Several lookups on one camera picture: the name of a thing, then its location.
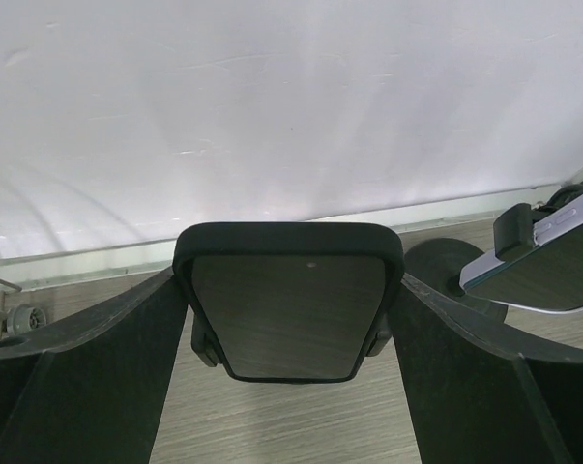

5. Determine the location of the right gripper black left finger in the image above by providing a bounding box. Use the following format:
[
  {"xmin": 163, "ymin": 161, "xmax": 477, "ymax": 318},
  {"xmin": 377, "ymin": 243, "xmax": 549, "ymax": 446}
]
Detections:
[{"xmin": 0, "ymin": 270, "xmax": 188, "ymax": 463}]

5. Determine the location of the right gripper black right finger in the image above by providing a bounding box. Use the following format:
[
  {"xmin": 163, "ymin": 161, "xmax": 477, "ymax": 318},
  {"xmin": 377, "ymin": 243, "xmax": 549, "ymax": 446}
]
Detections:
[{"xmin": 390, "ymin": 275, "xmax": 583, "ymax": 463}]

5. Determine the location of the black smartphone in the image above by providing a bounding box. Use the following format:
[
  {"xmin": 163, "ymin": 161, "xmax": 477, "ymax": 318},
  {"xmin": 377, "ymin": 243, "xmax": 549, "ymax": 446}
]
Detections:
[{"xmin": 172, "ymin": 222, "xmax": 404, "ymax": 384}]

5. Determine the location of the lavender smartphone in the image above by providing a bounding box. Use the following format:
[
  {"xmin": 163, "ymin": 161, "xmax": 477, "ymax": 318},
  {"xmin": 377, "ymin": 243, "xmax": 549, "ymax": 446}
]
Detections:
[{"xmin": 459, "ymin": 185, "xmax": 583, "ymax": 314}]

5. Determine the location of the grey wire dish rack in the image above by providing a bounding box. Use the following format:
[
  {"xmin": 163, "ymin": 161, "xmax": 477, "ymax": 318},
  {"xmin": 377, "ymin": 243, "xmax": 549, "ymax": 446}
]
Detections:
[{"xmin": 0, "ymin": 278, "xmax": 49, "ymax": 342}]

